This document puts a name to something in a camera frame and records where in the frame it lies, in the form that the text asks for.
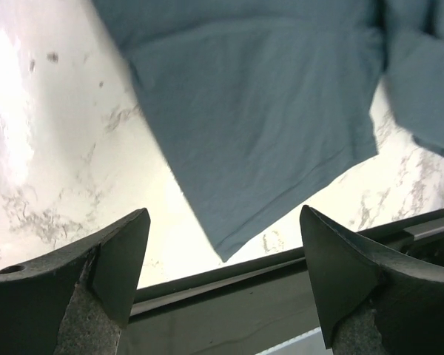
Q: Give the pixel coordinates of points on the grey-blue t shirt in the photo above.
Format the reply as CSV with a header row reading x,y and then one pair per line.
x,y
258,105

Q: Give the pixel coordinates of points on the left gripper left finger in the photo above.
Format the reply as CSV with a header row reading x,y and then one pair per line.
x,y
78,298

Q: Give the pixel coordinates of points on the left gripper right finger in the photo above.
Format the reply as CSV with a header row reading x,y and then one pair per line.
x,y
379,291

